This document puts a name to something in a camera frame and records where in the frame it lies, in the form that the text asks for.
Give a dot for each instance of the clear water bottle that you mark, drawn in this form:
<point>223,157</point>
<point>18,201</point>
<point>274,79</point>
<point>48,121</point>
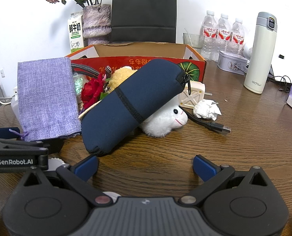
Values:
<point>238,36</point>
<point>209,36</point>
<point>223,33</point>

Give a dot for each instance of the white green milk carton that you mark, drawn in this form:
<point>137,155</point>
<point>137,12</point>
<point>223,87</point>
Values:
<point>75,29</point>

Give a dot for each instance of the orange cardboard box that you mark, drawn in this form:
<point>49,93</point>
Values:
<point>111,62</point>

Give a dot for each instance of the black paper bag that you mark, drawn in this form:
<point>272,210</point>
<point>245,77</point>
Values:
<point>143,9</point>

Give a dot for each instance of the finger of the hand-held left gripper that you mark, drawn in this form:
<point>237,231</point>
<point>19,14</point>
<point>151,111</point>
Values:
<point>3,132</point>
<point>13,145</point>

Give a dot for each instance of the white tissue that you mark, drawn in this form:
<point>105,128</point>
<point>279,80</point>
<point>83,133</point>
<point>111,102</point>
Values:
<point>206,109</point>

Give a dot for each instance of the wooden desktop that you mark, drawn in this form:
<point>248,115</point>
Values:
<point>160,157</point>

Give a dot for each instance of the beige plug adapter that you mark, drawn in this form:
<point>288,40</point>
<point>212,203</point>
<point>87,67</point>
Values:
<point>192,98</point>

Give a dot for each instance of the purple stone vase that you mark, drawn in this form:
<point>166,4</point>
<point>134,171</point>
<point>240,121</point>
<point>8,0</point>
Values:
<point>96,22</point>

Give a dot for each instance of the navy blue zip pouch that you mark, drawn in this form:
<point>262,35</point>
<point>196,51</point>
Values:
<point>126,103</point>

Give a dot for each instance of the white power bank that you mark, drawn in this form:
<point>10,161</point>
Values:
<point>14,103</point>

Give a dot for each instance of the clear glass cup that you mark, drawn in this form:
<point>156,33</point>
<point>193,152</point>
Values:
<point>193,41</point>

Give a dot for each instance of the white thermos bottle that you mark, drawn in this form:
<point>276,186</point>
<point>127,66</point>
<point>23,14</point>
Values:
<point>258,54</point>

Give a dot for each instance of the yellow and white plush toy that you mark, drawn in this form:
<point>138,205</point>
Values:
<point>160,125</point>

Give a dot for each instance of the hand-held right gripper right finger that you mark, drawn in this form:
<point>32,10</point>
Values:
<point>204,168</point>

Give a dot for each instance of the red artificial flower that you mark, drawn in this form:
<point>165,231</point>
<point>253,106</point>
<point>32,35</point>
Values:
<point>90,91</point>

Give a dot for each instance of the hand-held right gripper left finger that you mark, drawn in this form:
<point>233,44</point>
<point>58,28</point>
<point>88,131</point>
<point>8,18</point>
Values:
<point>88,168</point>

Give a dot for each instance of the iridescent plastic bag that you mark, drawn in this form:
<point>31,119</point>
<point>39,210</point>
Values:
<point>78,84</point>

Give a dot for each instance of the purple fabric pouch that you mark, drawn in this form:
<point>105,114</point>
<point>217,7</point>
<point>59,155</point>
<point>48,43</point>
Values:
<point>45,98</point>

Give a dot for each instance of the white round device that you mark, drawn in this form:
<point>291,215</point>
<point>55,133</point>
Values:
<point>247,50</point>

